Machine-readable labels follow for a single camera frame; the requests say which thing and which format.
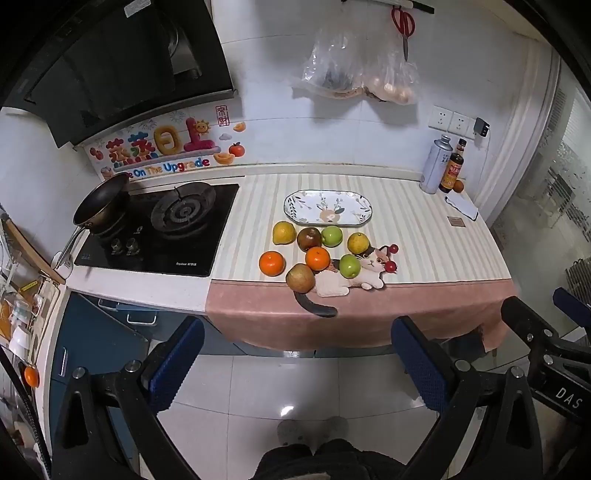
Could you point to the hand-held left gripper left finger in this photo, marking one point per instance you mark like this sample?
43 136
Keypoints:
178 364

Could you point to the brown pear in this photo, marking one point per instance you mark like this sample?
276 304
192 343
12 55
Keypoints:
300 277

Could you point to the grey slipper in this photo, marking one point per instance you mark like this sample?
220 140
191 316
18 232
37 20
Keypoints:
334 427
293 431

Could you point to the black gas stove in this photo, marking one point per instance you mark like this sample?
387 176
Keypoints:
194 249

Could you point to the silver gas canister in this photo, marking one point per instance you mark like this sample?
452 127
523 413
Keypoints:
434 166

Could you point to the yellow pear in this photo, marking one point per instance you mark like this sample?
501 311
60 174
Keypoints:
284 232

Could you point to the white wall socket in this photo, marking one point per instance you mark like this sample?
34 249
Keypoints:
438 118
461 123

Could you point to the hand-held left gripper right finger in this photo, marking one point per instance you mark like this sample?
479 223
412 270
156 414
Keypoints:
420 364

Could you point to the clear plastic bag dark contents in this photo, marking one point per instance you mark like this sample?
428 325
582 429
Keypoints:
330 60

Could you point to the yellow-green lemon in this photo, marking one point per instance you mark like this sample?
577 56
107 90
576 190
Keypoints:
358 242

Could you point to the clear plastic bag with onions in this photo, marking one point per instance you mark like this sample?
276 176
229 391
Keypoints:
392 83

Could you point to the blue kitchen cabinet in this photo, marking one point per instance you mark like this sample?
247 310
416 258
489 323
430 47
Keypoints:
92 332

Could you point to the metal dish rack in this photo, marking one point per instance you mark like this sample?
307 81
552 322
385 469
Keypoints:
18 318

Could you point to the black charger plug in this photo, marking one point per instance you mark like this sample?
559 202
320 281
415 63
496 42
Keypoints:
481 127

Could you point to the dark soy sauce bottle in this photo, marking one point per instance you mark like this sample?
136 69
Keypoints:
450 175

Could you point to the dark red-brown apple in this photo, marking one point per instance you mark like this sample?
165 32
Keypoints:
309 238

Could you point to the small orange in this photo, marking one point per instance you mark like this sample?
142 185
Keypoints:
31 376
458 186

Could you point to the floral oval ceramic plate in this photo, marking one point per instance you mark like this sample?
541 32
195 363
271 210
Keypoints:
314 205

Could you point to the grey radiator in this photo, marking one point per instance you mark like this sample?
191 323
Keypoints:
579 277

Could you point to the white folded cloth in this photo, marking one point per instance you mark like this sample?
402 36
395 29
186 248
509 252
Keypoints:
461 206

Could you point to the black wall rail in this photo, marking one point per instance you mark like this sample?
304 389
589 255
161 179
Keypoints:
406 5

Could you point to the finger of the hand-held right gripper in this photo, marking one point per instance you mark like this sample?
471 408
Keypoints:
575 304
526 323

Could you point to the wooden cutting board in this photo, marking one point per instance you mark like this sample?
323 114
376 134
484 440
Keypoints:
27 251

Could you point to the red scissors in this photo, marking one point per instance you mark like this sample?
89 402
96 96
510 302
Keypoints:
405 27

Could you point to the green apple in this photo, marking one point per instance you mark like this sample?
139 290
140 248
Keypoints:
349 266
331 235

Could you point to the person's legs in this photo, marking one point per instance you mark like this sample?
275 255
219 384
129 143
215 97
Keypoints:
323 461

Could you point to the striped cat table mat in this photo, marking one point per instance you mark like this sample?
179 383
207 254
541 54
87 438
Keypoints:
415 240

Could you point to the black frying pan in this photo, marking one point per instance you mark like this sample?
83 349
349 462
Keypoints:
99 203

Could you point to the frosted glass door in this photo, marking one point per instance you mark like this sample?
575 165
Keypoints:
554 184

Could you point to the colourful wall sticker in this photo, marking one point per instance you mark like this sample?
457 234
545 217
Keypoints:
161 143

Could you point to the black range hood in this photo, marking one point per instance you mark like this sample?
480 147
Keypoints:
115 69

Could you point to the small brown square coaster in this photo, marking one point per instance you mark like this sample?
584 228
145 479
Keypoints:
456 221

